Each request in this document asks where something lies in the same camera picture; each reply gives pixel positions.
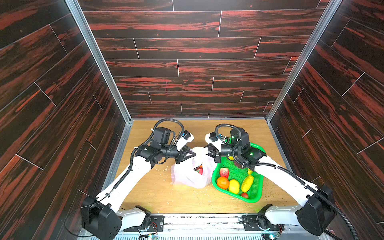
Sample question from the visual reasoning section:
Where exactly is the orange fake orange left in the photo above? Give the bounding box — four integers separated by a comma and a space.
216, 177, 230, 190

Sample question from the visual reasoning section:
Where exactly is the metal front rail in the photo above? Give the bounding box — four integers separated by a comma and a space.
115, 214, 331, 240

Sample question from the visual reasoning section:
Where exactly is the small yellow fake banana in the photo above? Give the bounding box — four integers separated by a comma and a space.
241, 175, 254, 193

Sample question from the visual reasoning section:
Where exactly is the yellow fake lemon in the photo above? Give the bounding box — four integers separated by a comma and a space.
228, 179, 240, 195

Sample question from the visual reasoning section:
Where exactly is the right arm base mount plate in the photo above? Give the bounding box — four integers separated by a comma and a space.
239, 214, 285, 233

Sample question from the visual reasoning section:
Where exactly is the yellow fake banana bunch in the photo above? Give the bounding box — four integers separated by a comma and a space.
227, 156, 253, 175

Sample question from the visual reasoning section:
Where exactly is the red pink fake apple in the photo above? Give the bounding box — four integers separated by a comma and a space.
219, 168, 230, 178

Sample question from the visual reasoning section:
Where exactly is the green plastic perforated basket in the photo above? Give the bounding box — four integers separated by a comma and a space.
212, 157, 264, 204

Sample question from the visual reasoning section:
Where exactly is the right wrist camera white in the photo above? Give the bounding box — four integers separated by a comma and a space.
205, 132, 223, 151

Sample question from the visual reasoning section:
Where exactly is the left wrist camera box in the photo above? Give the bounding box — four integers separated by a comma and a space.
176, 130, 195, 152

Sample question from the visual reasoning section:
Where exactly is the small red fake strawberry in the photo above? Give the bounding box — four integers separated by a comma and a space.
241, 193, 249, 199

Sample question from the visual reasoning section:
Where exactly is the red fake dragon fruit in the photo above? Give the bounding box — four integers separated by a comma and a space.
194, 165, 204, 175

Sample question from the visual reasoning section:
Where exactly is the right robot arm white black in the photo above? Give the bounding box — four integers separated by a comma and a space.
205, 124, 359, 240

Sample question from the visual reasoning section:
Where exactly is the pink printed plastic bag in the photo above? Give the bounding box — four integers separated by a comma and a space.
171, 147, 217, 189

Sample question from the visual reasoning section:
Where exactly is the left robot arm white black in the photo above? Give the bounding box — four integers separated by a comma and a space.
81, 146, 196, 240

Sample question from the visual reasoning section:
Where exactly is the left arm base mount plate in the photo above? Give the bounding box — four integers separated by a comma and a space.
129, 215, 165, 233

